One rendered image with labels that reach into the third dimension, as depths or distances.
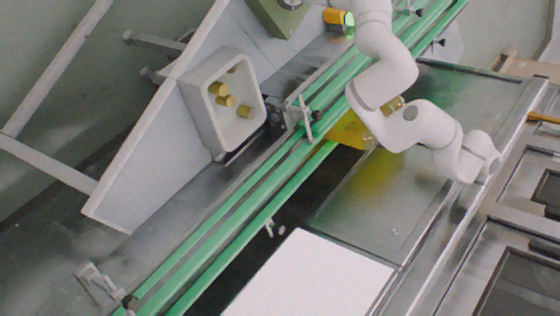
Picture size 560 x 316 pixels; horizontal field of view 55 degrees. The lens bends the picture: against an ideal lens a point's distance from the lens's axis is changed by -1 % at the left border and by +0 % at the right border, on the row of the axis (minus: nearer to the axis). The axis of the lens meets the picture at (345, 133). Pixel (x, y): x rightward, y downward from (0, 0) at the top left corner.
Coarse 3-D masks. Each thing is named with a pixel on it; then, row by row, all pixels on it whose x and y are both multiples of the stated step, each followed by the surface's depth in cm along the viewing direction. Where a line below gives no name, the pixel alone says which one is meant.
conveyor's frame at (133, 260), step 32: (288, 64) 164; (320, 64) 162; (288, 96) 151; (256, 160) 146; (192, 192) 140; (224, 192) 138; (160, 224) 133; (192, 224) 131; (128, 256) 126; (160, 256) 125; (128, 288) 119
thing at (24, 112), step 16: (112, 0) 172; (96, 16) 169; (80, 32) 166; (64, 48) 165; (64, 64) 164; (48, 80) 161; (32, 96) 159; (16, 112) 158; (32, 112) 159; (16, 128) 157; (0, 144) 153; (16, 144) 150; (32, 160) 144; (48, 160) 142; (112, 160) 133; (64, 176) 136; (80, 176) 134
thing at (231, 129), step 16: (240, 64) 141; (208, 80) 129; (224, 80) 143; (240, 80) 145; (256, 80) 143; (208, 96) 140; (240, 96) 149; (256, 96) 146; (208, 112) 133; (224, 112) 146; (256, 112) 150; (224, 128) 148; (240, 128) 147; (256, 128) 148; (224, 144) 139
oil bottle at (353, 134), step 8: (344, 120) 159; (336, 128) 157; (344, 128) 156; (352, 128) 155; (360, 128) 155; (328, 136) 161; (336, 136) 158; (344, 136) 156; (352, 136) 154; (360, 136) 152; (368, 136) 152; (344, 144) 158; (352, 144) 156; (360, 144) 154; (368, 144) 153
